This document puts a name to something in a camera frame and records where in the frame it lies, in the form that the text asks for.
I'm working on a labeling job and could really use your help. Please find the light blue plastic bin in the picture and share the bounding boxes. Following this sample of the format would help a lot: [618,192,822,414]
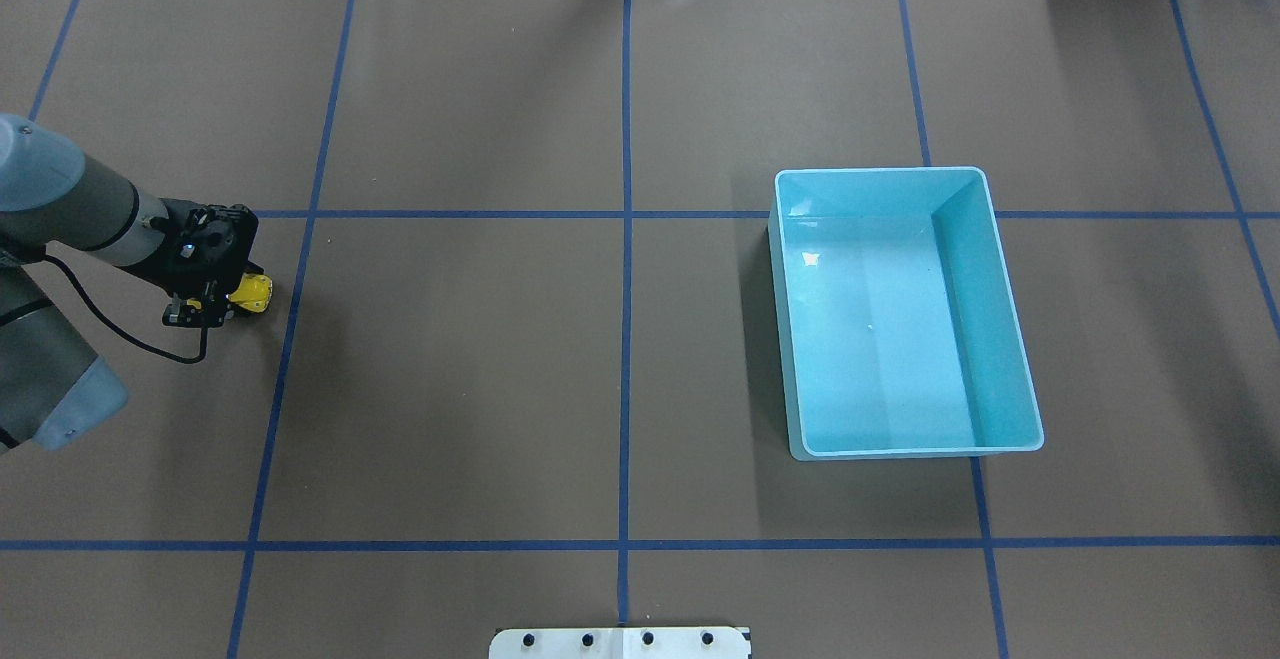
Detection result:
[768,166,1044,462]

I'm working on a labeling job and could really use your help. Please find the white metal base plate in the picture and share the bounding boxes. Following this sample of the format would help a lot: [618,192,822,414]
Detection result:
[488,626,753,658]

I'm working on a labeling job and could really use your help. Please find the yellow beetle toy car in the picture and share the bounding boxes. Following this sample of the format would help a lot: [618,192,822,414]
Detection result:
[227,273,274,314]

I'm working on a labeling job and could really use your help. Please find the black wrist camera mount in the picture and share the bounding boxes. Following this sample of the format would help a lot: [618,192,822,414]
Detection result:
[161,294,233,328]

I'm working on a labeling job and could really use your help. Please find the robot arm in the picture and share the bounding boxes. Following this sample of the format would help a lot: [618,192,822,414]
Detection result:
[1,115,274,450]

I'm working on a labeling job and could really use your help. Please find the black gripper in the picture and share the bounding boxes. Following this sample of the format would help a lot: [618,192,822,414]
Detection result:
[150,200,262,299]

